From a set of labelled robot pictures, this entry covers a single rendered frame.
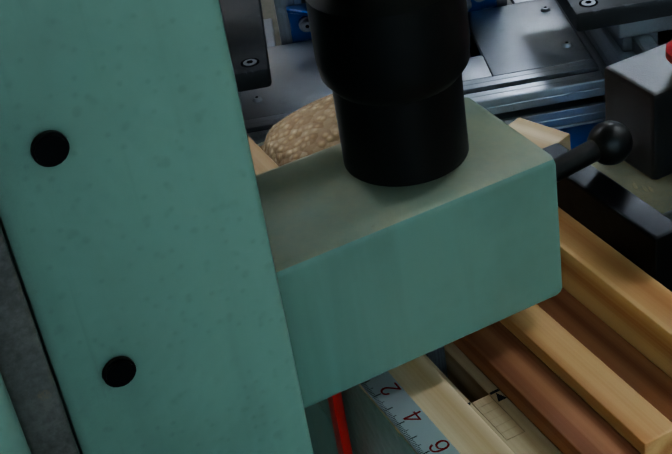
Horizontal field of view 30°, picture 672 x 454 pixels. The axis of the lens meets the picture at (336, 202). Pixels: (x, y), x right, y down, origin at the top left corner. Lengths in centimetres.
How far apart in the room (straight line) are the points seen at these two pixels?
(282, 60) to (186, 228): 93
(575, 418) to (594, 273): 7
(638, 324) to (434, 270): 9
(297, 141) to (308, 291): 30
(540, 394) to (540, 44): 79
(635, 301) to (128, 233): 23
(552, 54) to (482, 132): 74
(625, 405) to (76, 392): 22
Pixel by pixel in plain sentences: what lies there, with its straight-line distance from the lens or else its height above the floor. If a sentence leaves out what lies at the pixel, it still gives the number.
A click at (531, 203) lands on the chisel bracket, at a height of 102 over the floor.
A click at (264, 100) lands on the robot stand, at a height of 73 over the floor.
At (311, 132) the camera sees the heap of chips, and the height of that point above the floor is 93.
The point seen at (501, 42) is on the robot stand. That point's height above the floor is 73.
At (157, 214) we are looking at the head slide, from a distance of 39.
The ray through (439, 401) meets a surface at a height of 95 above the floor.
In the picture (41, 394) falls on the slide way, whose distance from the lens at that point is 40.
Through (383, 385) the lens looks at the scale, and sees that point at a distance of 53.
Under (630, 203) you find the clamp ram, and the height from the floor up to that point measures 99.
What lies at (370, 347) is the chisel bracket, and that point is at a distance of 50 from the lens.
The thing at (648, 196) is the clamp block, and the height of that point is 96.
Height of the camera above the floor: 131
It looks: 33 degrees down
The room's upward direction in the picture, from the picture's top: 10 degrees counter-clockwise
